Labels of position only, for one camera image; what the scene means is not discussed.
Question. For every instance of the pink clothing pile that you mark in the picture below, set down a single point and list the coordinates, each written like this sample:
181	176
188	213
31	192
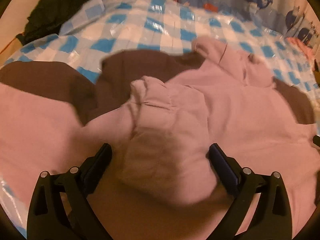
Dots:
307	51

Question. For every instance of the pink and brown jacket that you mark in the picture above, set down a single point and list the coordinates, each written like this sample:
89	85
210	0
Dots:
160	113

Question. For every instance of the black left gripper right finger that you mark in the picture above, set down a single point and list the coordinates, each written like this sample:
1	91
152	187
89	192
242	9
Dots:
272	217

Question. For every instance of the black garment on bed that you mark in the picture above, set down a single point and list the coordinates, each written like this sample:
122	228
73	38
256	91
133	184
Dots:
47	18

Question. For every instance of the blue white checkered bed cover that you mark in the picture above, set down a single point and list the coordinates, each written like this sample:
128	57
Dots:
113	26

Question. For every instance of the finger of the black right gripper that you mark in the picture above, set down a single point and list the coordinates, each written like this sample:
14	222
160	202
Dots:
316	140

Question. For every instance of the whale pattern curtain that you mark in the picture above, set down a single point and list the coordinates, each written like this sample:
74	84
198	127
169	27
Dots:
292	18

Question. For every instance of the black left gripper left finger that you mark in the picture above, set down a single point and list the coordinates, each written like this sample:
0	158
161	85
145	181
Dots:
59	208

